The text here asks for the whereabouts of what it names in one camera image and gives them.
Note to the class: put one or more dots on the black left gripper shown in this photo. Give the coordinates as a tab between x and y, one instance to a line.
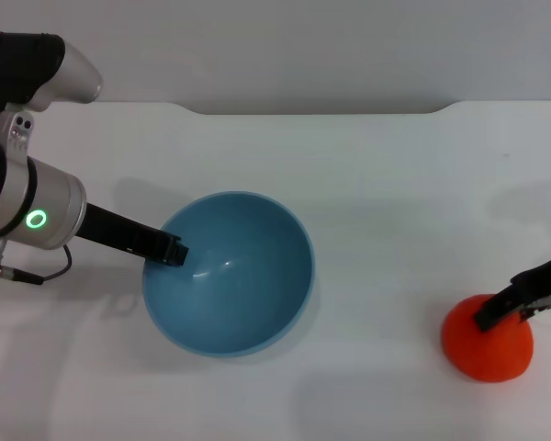
115	229

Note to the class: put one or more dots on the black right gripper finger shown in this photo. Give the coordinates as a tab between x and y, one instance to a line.
500	308

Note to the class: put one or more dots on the orange plush fruit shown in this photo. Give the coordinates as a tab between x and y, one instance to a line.
486	353

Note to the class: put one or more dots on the blue bowl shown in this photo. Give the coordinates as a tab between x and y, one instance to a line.
239	285

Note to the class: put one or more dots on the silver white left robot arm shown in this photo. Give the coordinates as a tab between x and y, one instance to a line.
27	202

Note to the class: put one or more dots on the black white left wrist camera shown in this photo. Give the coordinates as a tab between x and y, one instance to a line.
23	64

